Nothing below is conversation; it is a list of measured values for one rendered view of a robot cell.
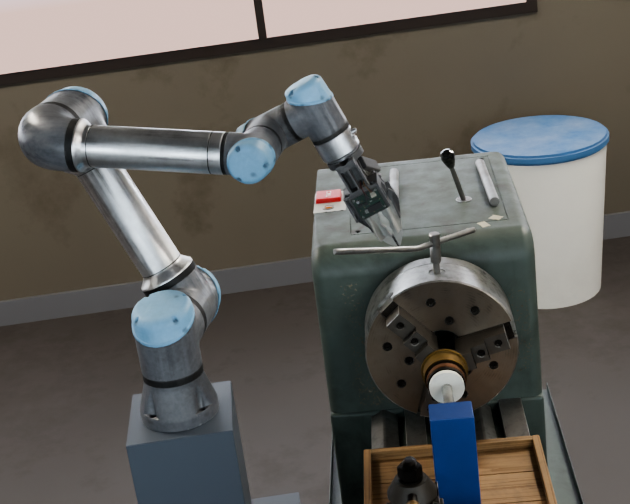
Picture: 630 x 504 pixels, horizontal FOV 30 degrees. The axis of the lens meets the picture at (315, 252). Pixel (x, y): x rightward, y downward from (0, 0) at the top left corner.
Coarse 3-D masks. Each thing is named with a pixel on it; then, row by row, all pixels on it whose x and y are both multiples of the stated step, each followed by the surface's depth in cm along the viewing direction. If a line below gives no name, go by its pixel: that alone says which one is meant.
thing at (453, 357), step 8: (432, 352) 233; (440, 352) 233; (448, 352) 233; (456, 352) 233; (424, 360) 234; (432, 360) 232; (440, 360) 230; (448, 360) 230; (456, 360) 231; (464, 360) 233; (424, 368) 233; (432, 368) 230; (440, 368) 228; (448, 368) 228; (456, 368) 229; (464, 368) 231; (424, 376) 232; (432, 376) 229; (464, 376) 229; (464, 384) 229
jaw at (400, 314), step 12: (384, 312) 240; (396, 312) 237; (396, 324) 236; (408, 324) 236; (420, 324) 239; (408, 336) 236; (420, 336) 235; (432, 336) 239; (420, 348) 235; (432, 348) 233; (420, 360) 235
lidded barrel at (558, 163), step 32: (512, 128) 503; (544, 128) 498; (576, 128) 493; (512, 160) 470; (544, 160) 466; (576, 160) 469; (544, 192) 473; (576, 192) 475; (544, 224) 479; (576, 224) 481; (544, 256) 486; (576, 256) 488; (544, 288) 493; (576, 288) 494
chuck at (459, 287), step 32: (384, 288) 246; (416, 288) 237; (448, 288) 237; (480, 288) 237; (384, 320) 240; (448, 320) 241; (480, 320) 240; (512, 320) 243; (384, 352) 243; (512, 352) 242; (384, 384) 246; (416, 384) 246; (480, 384) 245
